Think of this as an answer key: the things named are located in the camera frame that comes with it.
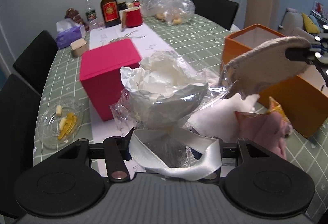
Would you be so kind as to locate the white paper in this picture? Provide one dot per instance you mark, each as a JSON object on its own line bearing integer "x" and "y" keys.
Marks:
{"x": 166, "y": 90}

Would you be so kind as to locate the black chair right side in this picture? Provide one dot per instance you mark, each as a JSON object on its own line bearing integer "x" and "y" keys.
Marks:
{"x": 221, "y": 12}

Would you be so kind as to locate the brown figurine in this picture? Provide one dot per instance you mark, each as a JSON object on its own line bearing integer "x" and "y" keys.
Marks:
{"x": 75, "y": 16}

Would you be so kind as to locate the brown liquor bottle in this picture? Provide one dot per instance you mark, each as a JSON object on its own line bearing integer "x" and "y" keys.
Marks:
{"x": 110, "y": 13}

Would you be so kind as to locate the yellow cushion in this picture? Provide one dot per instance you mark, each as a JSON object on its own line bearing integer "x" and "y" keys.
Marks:
{"x": 310, "y": 25}

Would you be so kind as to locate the black chair far left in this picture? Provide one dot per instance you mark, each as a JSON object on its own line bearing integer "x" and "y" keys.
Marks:
{"x": 35, "y": 61}

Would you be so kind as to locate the pink red box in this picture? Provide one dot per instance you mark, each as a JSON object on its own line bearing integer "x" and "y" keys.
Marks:
{"x": 100, "y": 73}

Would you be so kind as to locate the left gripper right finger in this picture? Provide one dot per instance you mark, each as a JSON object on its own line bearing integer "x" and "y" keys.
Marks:
{"x": 213, "y": 159}

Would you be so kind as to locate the white ribbon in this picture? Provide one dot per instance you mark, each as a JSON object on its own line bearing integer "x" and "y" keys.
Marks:
{"x": 176, "y": 152}

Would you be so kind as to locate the black chair near left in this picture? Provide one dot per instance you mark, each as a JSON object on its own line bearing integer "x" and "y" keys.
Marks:
{"x": 19, "y": 111}

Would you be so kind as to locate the glass plate with snacks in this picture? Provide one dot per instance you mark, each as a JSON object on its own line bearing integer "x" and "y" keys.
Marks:
{"x": 60, "y": 123}

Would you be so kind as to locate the clear plastic bag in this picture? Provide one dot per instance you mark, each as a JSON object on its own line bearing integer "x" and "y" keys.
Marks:
{"x": 172, "y": 12}

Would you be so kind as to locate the black chair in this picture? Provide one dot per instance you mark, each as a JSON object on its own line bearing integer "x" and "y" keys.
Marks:
{"x": 221, "y": 12}
{"x": 35, "y": 61}
{"x": 19, "y": 111}

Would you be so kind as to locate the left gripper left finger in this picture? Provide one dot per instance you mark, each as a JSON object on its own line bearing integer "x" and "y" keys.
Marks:
{"x": 116, "y": 152}

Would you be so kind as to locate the purple tissue box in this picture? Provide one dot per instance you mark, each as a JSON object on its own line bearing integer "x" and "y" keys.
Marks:
{"x": 68, "y": 32}

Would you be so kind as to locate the red mug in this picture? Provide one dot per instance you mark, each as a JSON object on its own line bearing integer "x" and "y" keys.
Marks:
{"x": 131, "y": 18}

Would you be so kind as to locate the beige sofa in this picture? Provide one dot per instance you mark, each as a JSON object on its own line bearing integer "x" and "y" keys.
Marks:
{"x": 293, "y": 25}

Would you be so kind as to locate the pink soft cloth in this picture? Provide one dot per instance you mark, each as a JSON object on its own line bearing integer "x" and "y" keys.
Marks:
{"x": 268, "y": 130}

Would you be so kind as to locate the orange storage box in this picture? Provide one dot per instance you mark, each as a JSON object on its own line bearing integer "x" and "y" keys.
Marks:
{"x": 303, "y": 98}

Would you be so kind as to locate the dark jar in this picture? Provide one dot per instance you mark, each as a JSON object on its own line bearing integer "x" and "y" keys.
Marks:
{"x": 122, "y": 5}

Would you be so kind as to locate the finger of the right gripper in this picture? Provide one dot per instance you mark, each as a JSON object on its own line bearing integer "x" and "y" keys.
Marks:
{"x": 297, "y": 53}

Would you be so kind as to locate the clear water bottle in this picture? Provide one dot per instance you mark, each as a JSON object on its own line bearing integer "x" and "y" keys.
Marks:
{"x": 91, "y": 15}

